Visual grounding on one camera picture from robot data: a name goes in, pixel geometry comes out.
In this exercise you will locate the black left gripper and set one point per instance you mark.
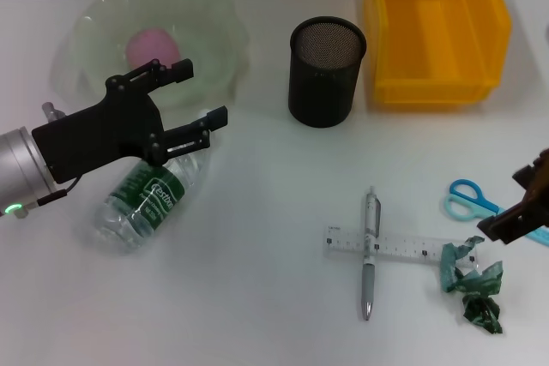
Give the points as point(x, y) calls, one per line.
point(107, 130)

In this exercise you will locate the blue teal scissors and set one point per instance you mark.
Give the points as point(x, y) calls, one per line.
point(489, 205)

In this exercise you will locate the clear green-label water bottle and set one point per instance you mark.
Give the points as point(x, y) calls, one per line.
point(146, 203)

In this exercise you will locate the green plastic wrapper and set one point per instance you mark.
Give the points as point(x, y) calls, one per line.
point(480, 310)

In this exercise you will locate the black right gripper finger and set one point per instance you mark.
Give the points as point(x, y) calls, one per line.
point(525, 177)
point(502, 229)

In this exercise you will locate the yellow plastic bin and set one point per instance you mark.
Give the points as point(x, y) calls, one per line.
point(429, 91)

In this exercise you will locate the pink peach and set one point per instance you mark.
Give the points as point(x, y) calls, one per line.
point(150, 44)

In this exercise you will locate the black mesh pen holder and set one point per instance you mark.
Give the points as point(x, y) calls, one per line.
point(321, 96)

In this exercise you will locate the transparent plastic ruler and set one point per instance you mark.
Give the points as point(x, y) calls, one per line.
point(399, 247)

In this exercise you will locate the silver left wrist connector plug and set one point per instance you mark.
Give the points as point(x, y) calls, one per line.
point(50, 109)

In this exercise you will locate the grey white ballpoint pen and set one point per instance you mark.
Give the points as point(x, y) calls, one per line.
point(368, 280)

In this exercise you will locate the pale green glass fruit plate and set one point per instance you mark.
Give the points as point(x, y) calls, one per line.
point(206, 19)

